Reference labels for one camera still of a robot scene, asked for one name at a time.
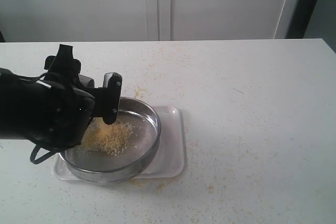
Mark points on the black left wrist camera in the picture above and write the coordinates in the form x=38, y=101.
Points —
x=64, y=64

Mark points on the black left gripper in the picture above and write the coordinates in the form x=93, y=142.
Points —
x=62, y=111

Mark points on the white plastic tray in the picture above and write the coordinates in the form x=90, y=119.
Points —
x=169, y=160

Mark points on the stainless steel cup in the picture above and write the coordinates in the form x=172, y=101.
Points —
x=90, y=80

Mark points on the white cabinet doors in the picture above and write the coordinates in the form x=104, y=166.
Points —
x=144, y=20

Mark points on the yellow white grain pile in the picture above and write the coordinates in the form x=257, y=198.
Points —
x=112, y=139

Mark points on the round steel mesh sieve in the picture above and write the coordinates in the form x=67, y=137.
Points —
x=99, y=168

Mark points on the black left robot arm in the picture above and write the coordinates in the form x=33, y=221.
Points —
x=15, y=101

